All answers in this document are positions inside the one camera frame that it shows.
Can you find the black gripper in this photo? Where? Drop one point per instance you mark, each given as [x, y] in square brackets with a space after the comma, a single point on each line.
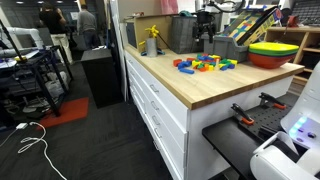
[204, 20]

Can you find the thin blue plank block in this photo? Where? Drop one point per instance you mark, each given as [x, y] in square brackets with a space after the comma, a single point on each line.
[203, 57]

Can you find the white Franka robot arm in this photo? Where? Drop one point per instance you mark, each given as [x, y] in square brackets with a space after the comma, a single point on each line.
[306, 100]

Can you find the grey fabric storage bin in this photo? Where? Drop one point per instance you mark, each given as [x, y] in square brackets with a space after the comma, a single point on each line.
[183, 35]

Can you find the grey plastic bin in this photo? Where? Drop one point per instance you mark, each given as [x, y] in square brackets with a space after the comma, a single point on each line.
[230, 50]

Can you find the wooden blocks cardboard box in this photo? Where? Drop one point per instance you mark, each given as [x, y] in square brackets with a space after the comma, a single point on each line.
[246, 26]

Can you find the green wooden block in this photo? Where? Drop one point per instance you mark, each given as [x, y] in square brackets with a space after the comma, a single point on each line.
[200, 56]

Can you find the yellow wooden block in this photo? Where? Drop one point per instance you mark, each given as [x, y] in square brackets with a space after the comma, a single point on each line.
[211, 67]
[215, 57]
[232, 62]

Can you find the red wooden block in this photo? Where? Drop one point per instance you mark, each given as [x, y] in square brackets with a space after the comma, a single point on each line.
[202, 69]
[177, 62]
[191, 59]

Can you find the yellow arch block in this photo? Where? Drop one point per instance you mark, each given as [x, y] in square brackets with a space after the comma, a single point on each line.
[196, 63]

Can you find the orange rectangular block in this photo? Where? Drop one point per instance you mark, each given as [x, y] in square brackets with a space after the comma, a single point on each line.
[206, 66]

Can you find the teal item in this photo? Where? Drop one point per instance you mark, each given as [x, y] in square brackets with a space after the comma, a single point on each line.
[185, 14]

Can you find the large green arch block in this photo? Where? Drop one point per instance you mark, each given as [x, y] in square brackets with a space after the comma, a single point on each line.
[225, 61]

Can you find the blue rectangular wooden block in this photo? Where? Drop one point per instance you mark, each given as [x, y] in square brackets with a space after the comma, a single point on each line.
[184, 65]
[187, 71]

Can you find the tan wooden box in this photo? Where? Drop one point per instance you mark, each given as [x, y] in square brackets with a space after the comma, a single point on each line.
[166, 26]

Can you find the pink cloth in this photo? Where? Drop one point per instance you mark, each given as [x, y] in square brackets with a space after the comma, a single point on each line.
[169, 6]

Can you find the blue black clamp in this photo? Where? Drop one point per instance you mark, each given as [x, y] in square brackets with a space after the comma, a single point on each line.
[160, 52]

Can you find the yellow spring clamp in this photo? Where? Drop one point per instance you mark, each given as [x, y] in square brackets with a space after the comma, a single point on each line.
[152, 31]

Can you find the metal cup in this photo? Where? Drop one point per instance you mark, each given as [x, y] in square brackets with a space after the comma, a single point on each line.
[151, 47]

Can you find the yellow plastic bowl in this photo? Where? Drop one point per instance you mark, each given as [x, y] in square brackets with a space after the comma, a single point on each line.
[273, 46]

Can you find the red plastic bowl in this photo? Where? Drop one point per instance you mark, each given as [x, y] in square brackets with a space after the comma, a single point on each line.
[270, 61]

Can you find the green plastic bowl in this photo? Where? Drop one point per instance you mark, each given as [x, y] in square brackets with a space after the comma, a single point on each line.
[273, 53]

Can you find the white drawer cabinet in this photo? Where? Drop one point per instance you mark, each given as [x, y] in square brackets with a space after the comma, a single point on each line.
[173, 113]

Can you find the black orange bar clamp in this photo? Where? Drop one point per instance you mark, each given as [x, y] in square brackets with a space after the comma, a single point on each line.
[271, 100]
[242, 114]

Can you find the red item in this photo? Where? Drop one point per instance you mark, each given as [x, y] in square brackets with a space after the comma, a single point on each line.
[293, 20]

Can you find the black perforated plate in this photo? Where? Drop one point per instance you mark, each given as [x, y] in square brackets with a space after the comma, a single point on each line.
[266, 118]

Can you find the wooden shelf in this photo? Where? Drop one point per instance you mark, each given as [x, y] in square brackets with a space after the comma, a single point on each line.
[310, 33]

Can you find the robot mounting platform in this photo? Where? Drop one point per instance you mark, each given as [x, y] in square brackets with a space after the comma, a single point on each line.
[230, 140]

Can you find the black cabinet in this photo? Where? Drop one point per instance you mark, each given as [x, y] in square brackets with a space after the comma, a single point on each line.
[103, 80]

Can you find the person in grey shirt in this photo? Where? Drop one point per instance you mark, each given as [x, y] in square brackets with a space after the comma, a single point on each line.
[86, 23]

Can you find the person in black shirt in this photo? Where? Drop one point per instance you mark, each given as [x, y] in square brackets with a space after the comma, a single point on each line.
[53, 21]

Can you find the red floor mat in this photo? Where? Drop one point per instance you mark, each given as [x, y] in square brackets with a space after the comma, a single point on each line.
[66, 111]

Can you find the white plastic jug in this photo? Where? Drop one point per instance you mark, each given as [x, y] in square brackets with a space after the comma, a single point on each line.
[55, 85]

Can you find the white power adapter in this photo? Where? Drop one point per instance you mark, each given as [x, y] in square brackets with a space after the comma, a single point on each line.
[22, 126]

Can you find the black metal frame table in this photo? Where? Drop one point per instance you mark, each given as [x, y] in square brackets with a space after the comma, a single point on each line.
[43, 63]

